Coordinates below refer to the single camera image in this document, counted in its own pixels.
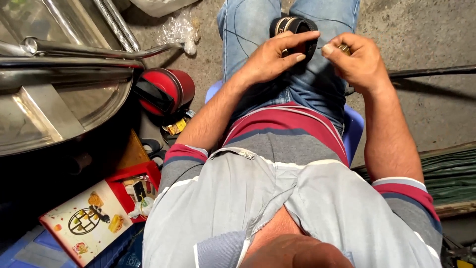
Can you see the person's left hand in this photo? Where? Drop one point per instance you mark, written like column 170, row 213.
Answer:
column 264, row 63

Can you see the person's right hand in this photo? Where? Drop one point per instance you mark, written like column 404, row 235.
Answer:
column 362, row 65

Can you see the small brass metal part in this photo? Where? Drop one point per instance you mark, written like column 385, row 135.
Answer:
column 344, row 48

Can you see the black sandal with patterned band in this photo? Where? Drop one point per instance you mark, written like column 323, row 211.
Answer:
column 297, row 24

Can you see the black metal rod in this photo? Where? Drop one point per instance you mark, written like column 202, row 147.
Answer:
column 427, row 71

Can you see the blue plastic stool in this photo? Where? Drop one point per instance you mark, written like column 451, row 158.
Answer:
column 352, row 130

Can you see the clear crumpled plastic bag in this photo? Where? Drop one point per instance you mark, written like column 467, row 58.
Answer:
column 180, row 31

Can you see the red round tin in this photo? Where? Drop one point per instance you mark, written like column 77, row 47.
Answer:
column 167, row 87

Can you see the white plastic sack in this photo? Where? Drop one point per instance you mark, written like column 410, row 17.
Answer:
column 160, row 5

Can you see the folded green tarp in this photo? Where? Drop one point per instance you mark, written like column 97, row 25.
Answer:
column 450, row 175

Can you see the yellowish wooden board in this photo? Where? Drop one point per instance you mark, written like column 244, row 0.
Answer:
column 133, row 152

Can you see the wooden plank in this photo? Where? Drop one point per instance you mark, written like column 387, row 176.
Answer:
column 455, row 209

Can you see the small black flat item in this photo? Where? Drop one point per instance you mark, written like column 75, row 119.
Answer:
column 139, row 190

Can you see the red cardboard box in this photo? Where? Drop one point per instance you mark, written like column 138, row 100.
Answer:
column 121, row 193

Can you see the stainless steel cart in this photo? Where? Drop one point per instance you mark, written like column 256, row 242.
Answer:
column 55, row 85

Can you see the black and yellow tool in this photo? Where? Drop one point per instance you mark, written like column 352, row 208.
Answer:
column 461, row 255

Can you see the white printed box lid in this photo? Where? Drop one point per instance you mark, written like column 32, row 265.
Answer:
column 85, row 223

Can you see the blue plastic crate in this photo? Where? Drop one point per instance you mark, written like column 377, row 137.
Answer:
column 29, row 249

